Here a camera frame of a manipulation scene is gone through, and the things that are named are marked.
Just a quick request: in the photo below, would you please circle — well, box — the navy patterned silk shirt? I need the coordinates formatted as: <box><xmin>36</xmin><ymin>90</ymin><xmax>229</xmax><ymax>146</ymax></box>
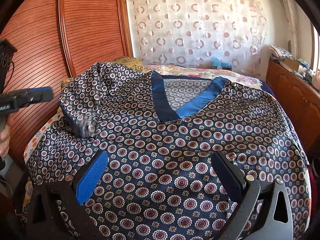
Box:
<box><xmin>26</xmin><ymin>62</ymin><xmax>310</xmax><ymax>239</ymax></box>

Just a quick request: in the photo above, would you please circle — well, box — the person's left hand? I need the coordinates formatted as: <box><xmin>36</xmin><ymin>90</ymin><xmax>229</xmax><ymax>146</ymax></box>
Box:
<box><xmin>0</xmin><ymin>124</ymin><xmax>10</xmax><ymax>158</ymax></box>

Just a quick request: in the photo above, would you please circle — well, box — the orange-print white bedsheet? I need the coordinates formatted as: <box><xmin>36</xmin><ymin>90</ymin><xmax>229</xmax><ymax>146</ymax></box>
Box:
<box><xmin>23</xmin><ymin>107</ymin><xmax>63</xmax><ymax>164</ymax></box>

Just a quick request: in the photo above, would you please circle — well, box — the red-brown wooden wardrobe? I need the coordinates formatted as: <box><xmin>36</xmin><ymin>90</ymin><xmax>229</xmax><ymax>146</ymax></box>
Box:
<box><xmin>1</xmin><ymin>0</ymin><xmax>133</xmax><ymax>166</ymax></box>

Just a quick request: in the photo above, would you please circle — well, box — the wooden window cabinet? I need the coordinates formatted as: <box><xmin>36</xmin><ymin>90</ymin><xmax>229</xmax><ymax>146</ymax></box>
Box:
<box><xmin>266</xmin><ymin>60</ymin><xmax>319</xmax><ymax>156</ymax></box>

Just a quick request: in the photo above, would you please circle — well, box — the gold patterned pillow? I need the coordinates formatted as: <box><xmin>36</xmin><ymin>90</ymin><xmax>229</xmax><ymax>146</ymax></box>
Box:
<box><xmin>57</xmin><ymin>56</ymin><xmax>144</xmax><ymax>113</ymax></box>

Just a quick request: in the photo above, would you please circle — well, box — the floral quilt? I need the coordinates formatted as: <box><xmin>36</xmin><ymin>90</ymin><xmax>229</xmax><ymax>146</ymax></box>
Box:
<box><xmin>143</xmin><ymin>65</ymin><xmax>263</xmax><ymax>90</ymax></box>

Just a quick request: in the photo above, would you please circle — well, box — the cardboard box on cabinet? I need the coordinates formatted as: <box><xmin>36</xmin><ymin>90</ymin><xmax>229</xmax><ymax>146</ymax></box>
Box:
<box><xmin>283</xmin><ymin>57</ymin><xmax>300</xmax><ymax>72</ymax></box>

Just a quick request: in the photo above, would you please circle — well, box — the teal box on bed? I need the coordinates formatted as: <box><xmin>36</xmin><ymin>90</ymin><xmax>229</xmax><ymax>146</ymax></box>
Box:
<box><xmin>211</xmin><ymin>57</ymin><xmax>232</xmax><ymax>71</ymax></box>

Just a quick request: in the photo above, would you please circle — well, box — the folded patterned cloth stack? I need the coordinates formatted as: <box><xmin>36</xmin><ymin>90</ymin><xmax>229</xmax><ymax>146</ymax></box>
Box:
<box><xmin>269</xmin><ymin>44</ymin><xmax>295</xmax><ymax>60</ymax></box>

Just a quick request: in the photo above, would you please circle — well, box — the white circle-pattern curtain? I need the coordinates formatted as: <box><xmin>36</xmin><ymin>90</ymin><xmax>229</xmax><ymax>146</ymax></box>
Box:
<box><xmin>127</xmin><ymin>0</ymin><xmax>267</xmax><ymax>75</ymax></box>

